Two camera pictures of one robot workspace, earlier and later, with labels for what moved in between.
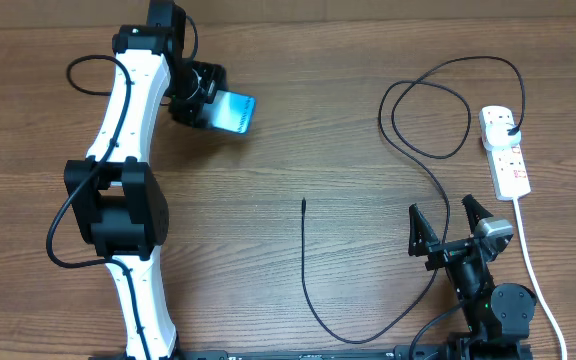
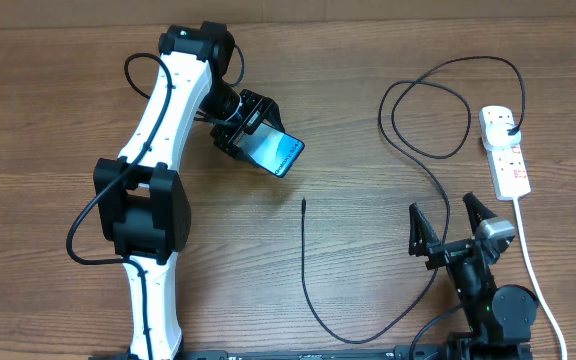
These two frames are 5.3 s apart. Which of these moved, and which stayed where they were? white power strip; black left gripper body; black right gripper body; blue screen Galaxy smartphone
Moved: blue screen Galaxy smartphone; black left gripper body
Stayed: black right gripper body; white power strip
